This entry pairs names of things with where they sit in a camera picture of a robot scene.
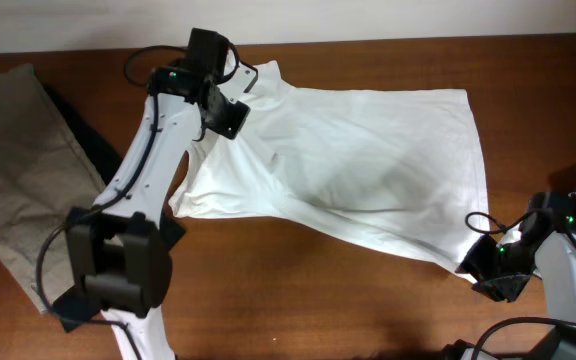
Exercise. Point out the black garment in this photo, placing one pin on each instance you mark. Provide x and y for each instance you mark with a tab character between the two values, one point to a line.
106	161

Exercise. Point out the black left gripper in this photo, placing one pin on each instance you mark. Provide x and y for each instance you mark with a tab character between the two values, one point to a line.
231	125

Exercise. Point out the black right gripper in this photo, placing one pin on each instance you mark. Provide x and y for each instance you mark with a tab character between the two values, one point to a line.
474	257

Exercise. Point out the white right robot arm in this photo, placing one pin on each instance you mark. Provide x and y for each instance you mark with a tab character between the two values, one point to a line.
542	244

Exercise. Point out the khaki beige garment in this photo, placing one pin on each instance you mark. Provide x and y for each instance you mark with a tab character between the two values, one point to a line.
44	172

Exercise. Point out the white t-shirt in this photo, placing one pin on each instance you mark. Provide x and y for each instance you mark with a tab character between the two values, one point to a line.
391	171

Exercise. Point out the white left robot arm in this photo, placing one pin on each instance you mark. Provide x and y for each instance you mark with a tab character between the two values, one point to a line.
119	259

